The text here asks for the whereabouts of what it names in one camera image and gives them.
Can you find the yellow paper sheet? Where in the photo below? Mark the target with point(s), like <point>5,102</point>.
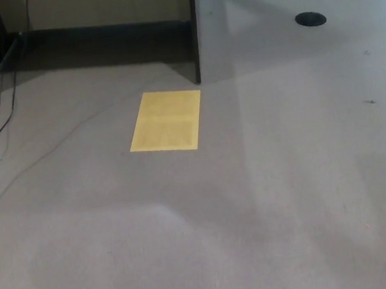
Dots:
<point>166,121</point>

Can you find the black round floor cover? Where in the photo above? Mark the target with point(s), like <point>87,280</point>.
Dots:
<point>310,19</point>

